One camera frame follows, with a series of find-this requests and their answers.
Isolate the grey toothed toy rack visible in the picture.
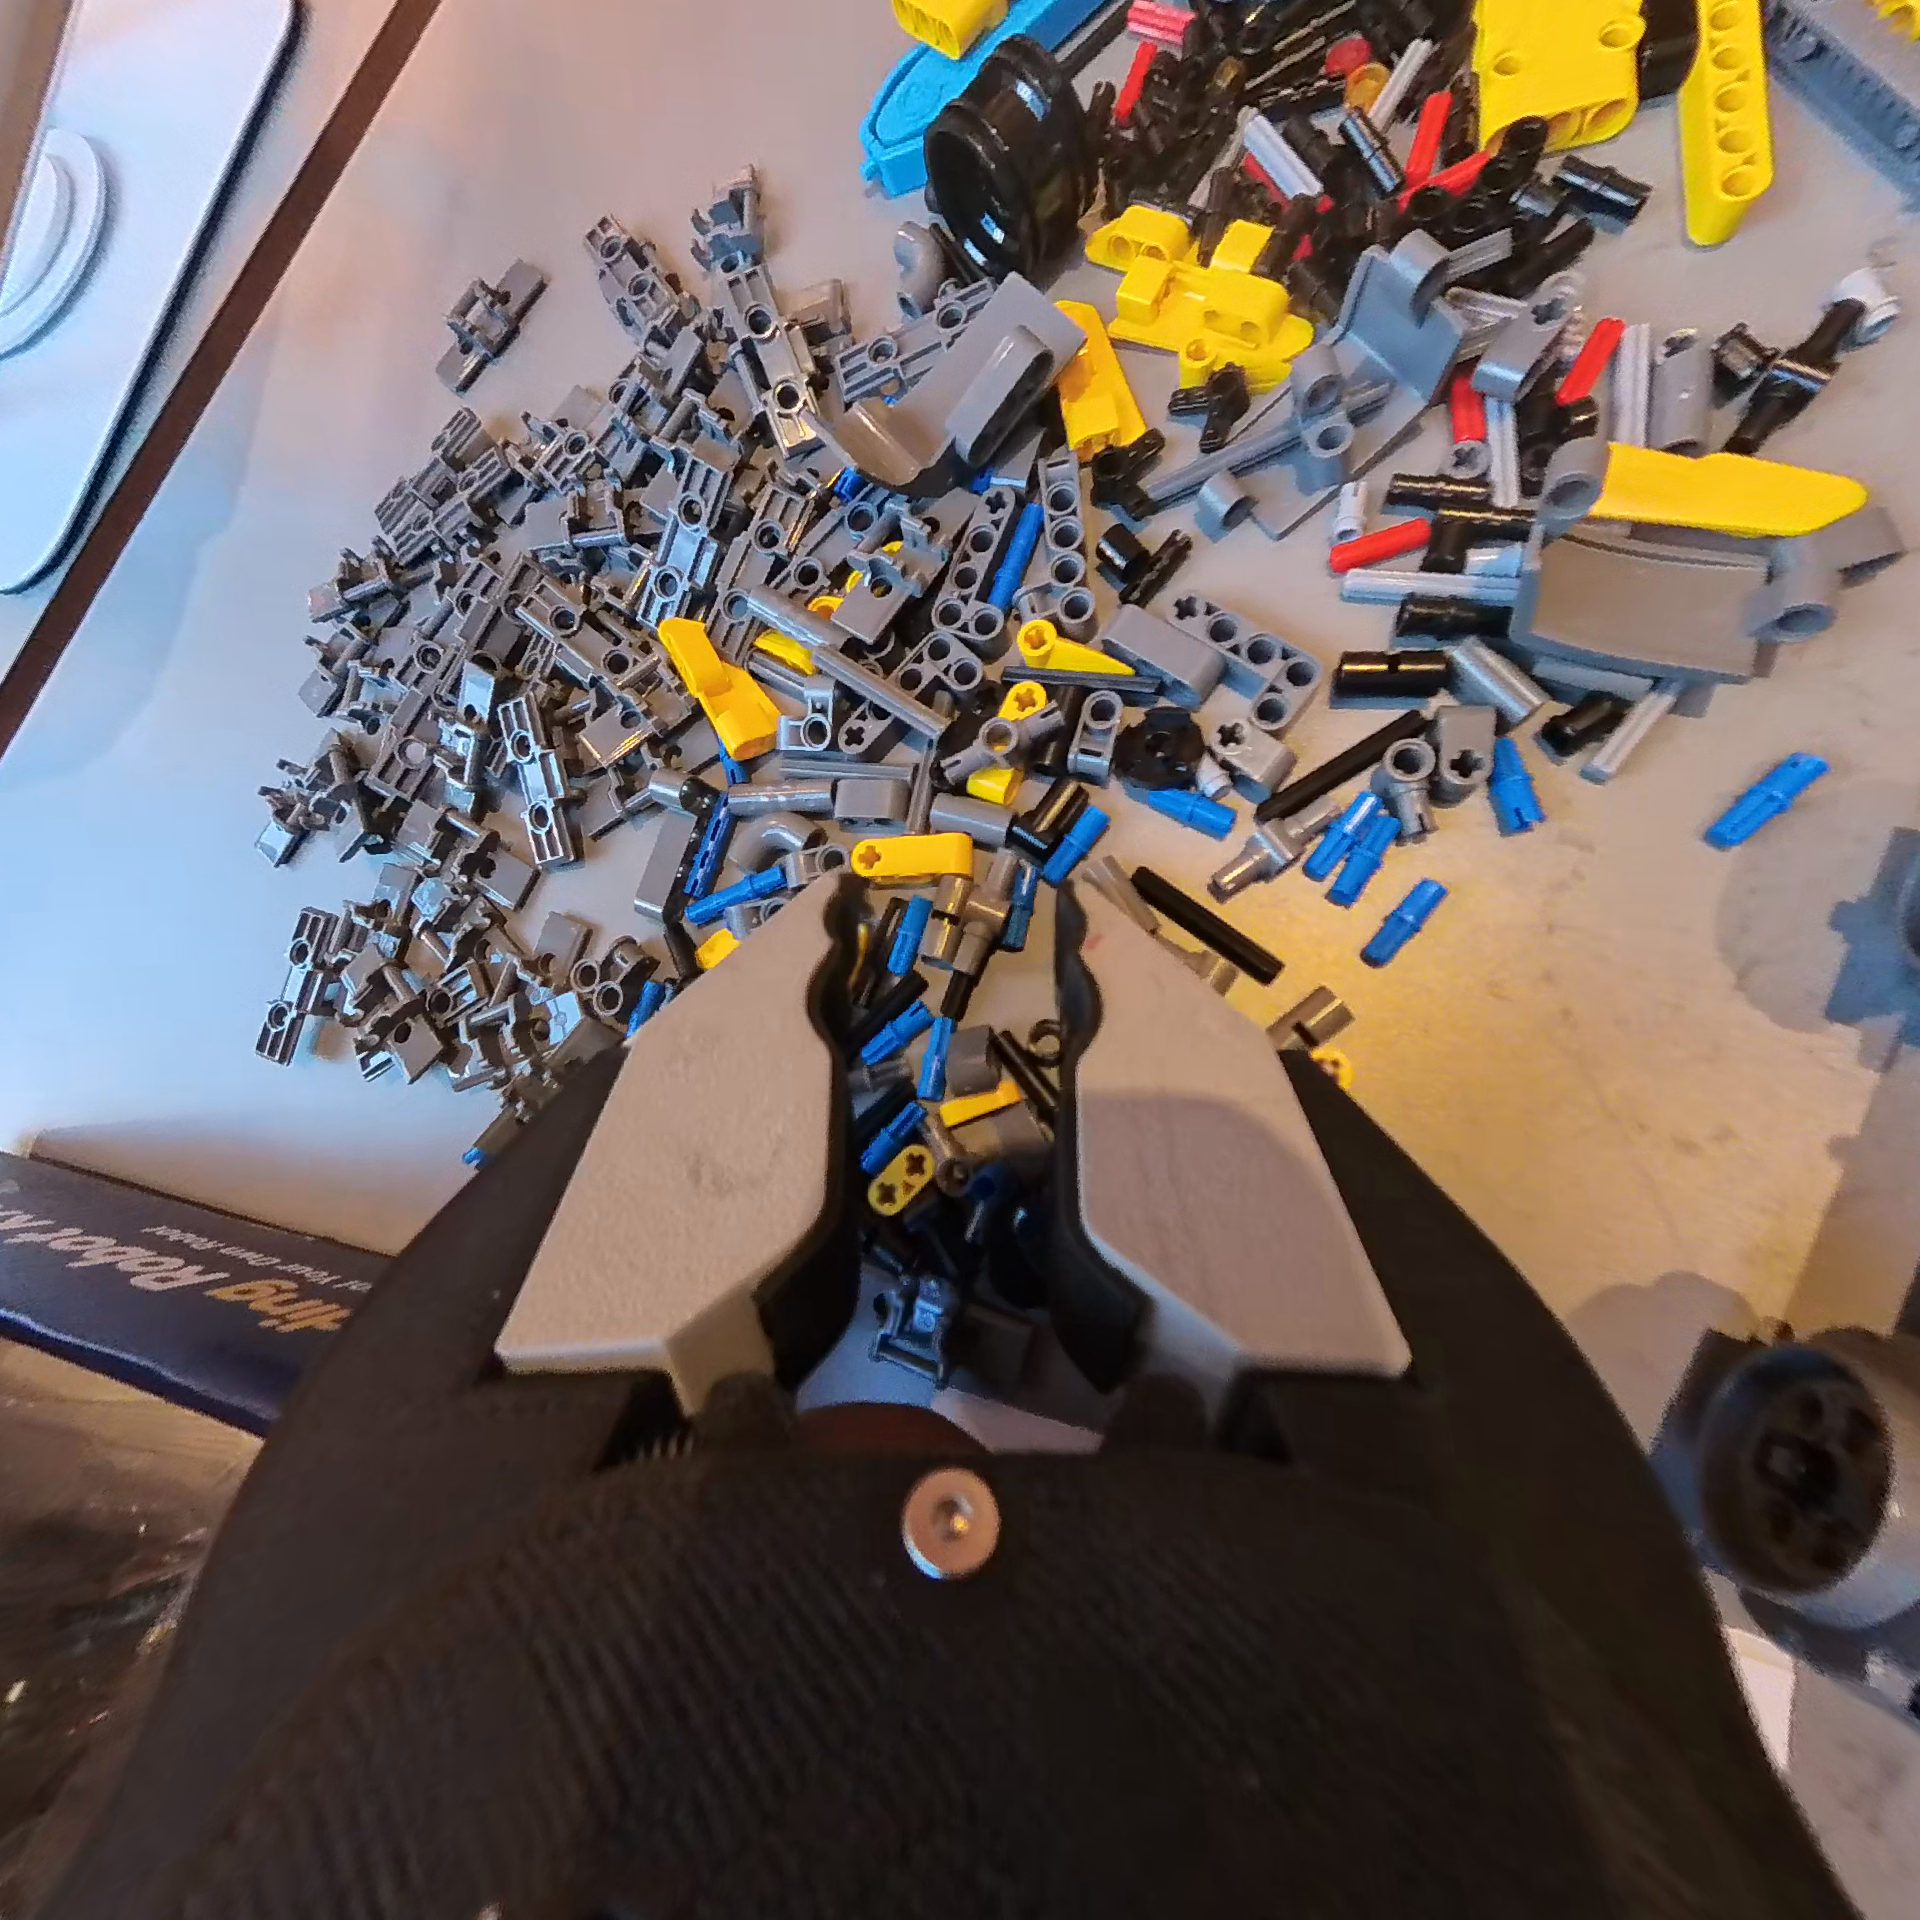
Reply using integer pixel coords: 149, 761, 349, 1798
1766, 0, 1920, 169

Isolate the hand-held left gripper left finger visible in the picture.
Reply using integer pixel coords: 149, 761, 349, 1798
498, 869, 869, 1411

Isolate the yellow toy vehicle model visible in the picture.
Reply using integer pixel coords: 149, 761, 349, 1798
1645, 832, 1920, 1706

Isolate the dark grey cardboard box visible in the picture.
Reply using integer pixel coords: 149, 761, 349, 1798
0, 1145, 400, 1435

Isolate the large black toy tyre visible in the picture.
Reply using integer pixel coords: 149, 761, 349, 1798
917, 35, 1101, 279

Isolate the white stand base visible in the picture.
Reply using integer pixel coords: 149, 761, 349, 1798
0, 0, 305, 599

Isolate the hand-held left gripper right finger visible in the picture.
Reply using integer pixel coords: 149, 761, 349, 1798
1047, 883, 1413, 1387

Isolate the yellow toy frame part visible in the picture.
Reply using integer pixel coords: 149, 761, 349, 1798
887, 0, 1008, 61

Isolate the pile of small building pieces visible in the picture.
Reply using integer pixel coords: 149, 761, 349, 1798
248, 0, 1908, 1397

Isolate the blue curved toy panel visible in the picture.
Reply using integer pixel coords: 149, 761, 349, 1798
856, 0, 1080, 200

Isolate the clear plastic bag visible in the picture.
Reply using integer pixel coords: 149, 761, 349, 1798
0, 1334, 289, 1848

